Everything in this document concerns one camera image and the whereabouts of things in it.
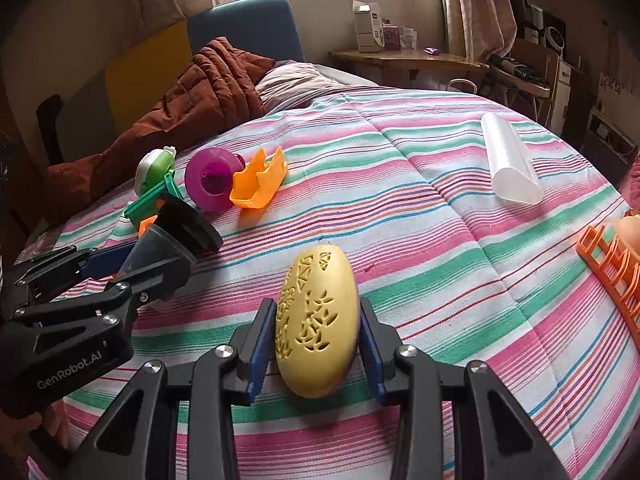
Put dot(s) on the magenta plastic funnel toy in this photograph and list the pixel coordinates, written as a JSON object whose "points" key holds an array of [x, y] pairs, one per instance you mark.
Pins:
{"points": [[210, 180]]}

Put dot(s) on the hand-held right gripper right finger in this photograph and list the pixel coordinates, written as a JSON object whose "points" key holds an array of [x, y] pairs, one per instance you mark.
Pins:
{"points": [[372, 357]]}

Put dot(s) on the wooden desk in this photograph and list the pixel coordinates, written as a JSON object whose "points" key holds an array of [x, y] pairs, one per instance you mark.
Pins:
{"points": [[410, 62]]}

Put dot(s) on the multicolour padded headboard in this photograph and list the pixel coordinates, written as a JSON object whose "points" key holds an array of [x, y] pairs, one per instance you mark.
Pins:
{"points": [[245, 25]]}

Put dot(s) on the green plastic toy piece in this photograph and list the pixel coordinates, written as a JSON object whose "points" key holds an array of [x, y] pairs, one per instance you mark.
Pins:
{"points": [[150, 200]]}

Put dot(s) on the yellow perforated oval shell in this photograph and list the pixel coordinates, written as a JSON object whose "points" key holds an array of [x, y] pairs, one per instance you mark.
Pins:
{"points": [[317, 325]]}

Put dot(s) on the translucent white plastic tube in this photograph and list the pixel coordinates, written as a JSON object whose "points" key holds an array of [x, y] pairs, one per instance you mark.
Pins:
{"points": [[510, 160]]}

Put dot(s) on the peach plastic toy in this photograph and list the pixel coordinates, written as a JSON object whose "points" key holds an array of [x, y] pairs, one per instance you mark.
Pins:
{"points": [[629, 235]]}

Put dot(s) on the orange plastic rack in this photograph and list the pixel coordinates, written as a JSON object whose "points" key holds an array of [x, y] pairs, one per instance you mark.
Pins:
{"points": [[607, 275]]}

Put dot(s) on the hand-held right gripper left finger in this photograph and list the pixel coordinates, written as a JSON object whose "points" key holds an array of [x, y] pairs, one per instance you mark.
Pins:
{"points": [[261, 352]]}

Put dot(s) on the small purple item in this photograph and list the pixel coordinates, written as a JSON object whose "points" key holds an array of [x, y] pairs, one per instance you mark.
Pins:
{"points": [[433, 51]]}

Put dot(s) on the beige pillow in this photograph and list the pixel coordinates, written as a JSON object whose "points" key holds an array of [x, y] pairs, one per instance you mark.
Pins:
{"points": [[295, 85]]}

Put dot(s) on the black gear grey cup toy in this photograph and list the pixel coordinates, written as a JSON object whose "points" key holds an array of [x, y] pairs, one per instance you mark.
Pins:
{"points": [[190, 230]]}

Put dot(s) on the brown quilt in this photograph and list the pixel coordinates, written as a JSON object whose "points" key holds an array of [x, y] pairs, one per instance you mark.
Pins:
{"points": [[200, 95]]}

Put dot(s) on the white cardboard box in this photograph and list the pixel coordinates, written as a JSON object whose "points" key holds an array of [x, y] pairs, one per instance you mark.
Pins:
{"points": [[367, 27]]}

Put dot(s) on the green white round toy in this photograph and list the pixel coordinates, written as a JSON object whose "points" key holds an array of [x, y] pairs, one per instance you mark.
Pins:
{"points": [[152, 167]]}

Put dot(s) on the small orange plastic piece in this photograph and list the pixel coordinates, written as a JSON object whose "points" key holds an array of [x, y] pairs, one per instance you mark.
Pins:
{"points": [[147, 225]]}

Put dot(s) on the cluttered shelf unit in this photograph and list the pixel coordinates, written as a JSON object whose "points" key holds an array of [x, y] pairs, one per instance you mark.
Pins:
{"points": [[540, 70]]}

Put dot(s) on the striped blanket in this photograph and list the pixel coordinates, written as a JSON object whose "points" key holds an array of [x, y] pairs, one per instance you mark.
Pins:
{"points": [[425, 260]]}

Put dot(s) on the pink packet boxes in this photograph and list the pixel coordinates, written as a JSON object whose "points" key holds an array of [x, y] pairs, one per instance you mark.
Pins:
{"points": [[400, 37]]}

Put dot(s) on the orange plastic track piece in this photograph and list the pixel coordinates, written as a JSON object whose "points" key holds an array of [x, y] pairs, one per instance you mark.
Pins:
{"points": [[260, 185]]}

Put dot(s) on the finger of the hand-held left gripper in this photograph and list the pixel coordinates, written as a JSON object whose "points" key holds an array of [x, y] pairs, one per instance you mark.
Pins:
{"points": [[90, 302], [105, 260]]}

